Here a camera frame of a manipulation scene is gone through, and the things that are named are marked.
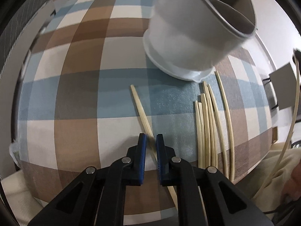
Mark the checkered plaid rug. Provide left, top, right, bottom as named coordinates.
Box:
left=18, top=0, right=272, bottom=225

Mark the grey small table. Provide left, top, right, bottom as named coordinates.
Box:
left=262, top=63, right=296, bottom=110

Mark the white utensil holder cup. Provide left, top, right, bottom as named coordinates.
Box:
left=143, top=0, right=256, bottom=83

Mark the grey mattress bed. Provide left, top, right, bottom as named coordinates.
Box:
left=0, top=0, right=57, bottom=76

